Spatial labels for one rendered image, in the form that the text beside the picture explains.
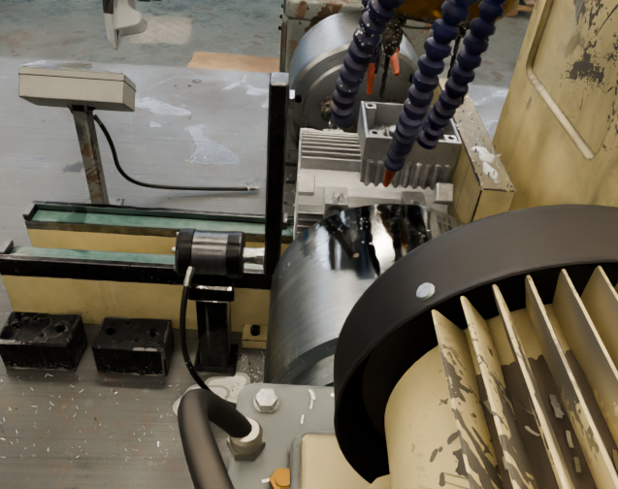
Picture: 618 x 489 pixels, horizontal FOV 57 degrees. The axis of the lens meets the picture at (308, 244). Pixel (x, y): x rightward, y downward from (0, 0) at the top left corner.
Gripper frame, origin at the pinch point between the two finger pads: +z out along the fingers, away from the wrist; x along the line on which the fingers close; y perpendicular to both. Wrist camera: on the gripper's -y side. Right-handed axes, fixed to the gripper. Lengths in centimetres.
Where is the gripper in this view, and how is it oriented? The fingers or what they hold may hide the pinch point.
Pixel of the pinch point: (111, 41)
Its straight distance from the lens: 107.2
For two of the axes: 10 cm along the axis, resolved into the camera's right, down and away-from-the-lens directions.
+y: 10.0, 0.6, 0.4
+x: -0.3, -0.3, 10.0
